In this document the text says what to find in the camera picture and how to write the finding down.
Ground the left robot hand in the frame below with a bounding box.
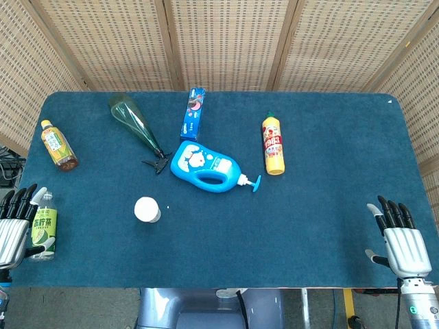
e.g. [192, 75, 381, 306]
[0, 183, 56, 270]

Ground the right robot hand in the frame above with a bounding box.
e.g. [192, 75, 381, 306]
[364, 195, 433, 278]

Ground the white paper cup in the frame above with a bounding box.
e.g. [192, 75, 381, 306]
[134, 196, 162, 223]

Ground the green label lemon tea bottle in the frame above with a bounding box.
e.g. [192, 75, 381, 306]
[28, 191, 58, 262]

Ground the yellow label brown tea bottle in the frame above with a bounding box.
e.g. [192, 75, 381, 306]
[40, 119, 80, 172]

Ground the green glass spray bottle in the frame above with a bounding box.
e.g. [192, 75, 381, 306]
[108, 93, 172, 175]

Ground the yellow sauce squeeze bottle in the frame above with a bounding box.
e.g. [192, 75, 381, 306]
[262, 110, 285, 176]

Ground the blue table mat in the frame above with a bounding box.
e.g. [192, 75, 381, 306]
[9, 90, 431, 289]

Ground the blue pump detergent bottle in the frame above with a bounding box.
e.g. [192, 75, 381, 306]
[170, 140, 262, 195]

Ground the grey robot torso base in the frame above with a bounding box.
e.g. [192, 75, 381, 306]
[134, 287, 285, 329]

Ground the blue toothpaste box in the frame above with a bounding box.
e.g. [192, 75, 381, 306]
[180, 87, 207, 142]

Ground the woven bamboo folding screen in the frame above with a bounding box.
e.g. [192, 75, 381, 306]
[0, 0, 439, 213]

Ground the black cable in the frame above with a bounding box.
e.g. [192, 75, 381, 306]
[235, 289, 250, 329]

